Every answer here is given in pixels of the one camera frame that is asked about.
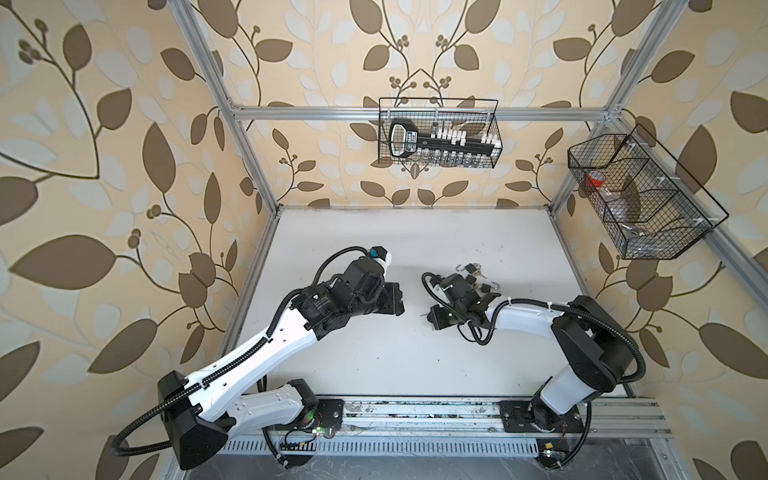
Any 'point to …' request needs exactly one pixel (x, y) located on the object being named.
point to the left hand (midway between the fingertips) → (407, 294)
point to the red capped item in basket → (595, 178)
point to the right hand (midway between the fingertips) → (430, 319)
